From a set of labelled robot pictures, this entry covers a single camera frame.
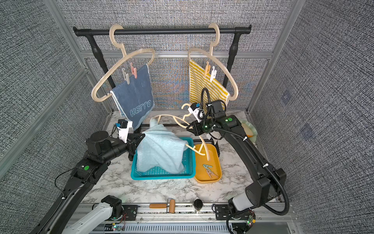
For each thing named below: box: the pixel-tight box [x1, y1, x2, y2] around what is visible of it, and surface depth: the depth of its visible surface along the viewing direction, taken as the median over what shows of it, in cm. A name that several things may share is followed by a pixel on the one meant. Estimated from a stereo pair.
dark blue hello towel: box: [110, 64, 155, 131], surface depth 75 cm
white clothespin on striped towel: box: [209, 66, 217, 83], surface depth 66 cm
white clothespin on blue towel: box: [122, 67, 131, 85], surface depth 65 cm
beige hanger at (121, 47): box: [91, 24, 156, 102], surface depth 57 cm
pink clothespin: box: [205, 169, 219, 179], surface depth 87 cm
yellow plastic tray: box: [194, 143, 223, 183], surface depth 88 cm
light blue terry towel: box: [136, 117, 189, 174], surface depth 74 cm
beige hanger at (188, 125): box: [149, 104, 210, 161], surface depth 75 cm
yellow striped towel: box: [188, 59, 230, 108], surface depth 73 cm
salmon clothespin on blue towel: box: [130, 62, 138, 79], surface depth 69 cm
